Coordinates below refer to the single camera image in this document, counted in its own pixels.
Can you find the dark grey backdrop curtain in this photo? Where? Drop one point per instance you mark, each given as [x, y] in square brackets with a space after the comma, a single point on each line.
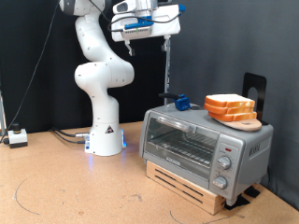
[218, 46]

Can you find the black foam pad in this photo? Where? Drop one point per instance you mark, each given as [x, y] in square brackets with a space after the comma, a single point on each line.
[253, 192]
[239, 202]

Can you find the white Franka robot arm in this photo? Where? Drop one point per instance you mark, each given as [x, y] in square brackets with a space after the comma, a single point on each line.
[102, 124]

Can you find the silver oven dial knob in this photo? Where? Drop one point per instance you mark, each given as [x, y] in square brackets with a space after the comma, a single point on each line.
[220, 182]
[224, 162]

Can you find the wrist camera blue mount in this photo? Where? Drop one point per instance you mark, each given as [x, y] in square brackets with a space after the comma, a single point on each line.
[137, 26]

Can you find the wooden slatted crate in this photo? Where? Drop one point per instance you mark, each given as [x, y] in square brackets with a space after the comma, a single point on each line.
[202, 199]

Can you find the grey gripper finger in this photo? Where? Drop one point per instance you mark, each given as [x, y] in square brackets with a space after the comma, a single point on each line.
[130, 48]
[166, 43]

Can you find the thin metal stand pole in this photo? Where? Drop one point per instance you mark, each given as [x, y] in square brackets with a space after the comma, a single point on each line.
[2, 118]

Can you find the black backdrop curtain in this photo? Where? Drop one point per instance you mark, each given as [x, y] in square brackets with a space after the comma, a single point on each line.
[53, 93]

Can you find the black metal bookend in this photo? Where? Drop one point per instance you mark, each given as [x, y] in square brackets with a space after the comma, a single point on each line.
[249, 81]

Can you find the silver toaster oven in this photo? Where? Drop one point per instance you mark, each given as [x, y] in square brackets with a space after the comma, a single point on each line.
[249, 146]

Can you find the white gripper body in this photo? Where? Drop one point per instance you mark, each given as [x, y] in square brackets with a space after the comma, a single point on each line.
[165, 21]

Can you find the white emergency stop box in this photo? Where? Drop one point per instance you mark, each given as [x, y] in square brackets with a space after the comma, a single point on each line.
[17, 138]

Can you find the small wooden serving board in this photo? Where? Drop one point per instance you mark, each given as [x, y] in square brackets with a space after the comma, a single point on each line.
[246, 125]

